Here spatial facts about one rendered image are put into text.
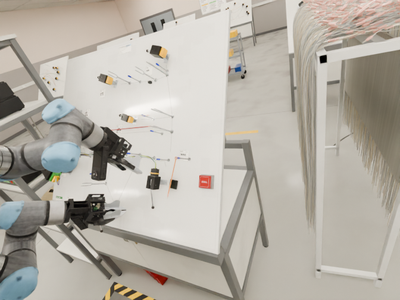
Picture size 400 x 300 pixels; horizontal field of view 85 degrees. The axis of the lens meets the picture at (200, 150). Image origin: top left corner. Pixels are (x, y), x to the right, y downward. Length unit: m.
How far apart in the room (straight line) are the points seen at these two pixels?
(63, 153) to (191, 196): 0.55
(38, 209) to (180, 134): 0.58
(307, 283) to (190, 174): 1.20
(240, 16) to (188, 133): 8.90
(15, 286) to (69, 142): 0.35
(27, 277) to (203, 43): 1.00
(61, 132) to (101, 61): 0.96
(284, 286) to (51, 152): 1.62
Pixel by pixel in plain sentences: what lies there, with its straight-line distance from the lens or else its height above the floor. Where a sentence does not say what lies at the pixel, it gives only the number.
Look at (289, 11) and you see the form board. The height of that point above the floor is 1.33.
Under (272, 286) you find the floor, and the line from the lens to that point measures 1.83.
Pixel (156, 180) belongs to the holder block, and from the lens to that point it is 0.96.
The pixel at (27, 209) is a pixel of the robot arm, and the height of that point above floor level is 1.34.
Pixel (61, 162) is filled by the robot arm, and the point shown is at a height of 1.46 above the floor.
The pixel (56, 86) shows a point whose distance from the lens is 6.97.
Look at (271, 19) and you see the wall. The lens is 11.76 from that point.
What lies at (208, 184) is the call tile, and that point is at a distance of 0.88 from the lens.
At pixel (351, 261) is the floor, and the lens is 1.97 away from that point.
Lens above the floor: 1.66
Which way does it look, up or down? 31 degrees down
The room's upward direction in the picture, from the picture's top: 18 degrees counter-clockwise
